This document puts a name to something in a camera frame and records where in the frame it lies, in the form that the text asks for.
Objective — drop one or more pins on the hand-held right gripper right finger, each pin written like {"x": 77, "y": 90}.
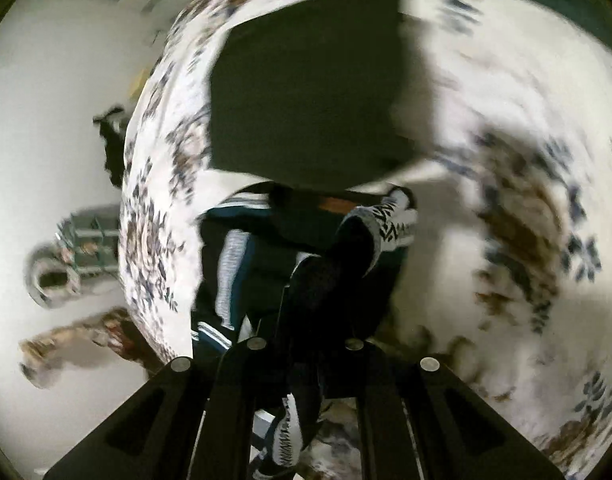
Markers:
{"x": 373, "y": 377}

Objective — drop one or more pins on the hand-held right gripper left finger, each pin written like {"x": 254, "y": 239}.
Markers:
{"x": 243, "y": 377}

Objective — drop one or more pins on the dark striped track pants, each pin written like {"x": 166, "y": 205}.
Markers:
{"x": 226, "y": 265}

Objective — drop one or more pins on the black sock with patterned cuff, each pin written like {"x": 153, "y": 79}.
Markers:
{"x": 331, "y": 270}

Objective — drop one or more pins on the dark green cloth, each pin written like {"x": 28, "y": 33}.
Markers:
{"x": 306, "y": 90}

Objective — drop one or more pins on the brown patterned slipper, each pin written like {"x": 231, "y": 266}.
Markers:
{"x": 71, "y": 342}

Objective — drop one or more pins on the white floral bed sheet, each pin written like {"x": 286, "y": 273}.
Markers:
{"x": 510, "y": 260}

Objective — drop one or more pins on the black object on floor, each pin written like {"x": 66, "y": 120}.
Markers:
{"x": 111, "y": 145}

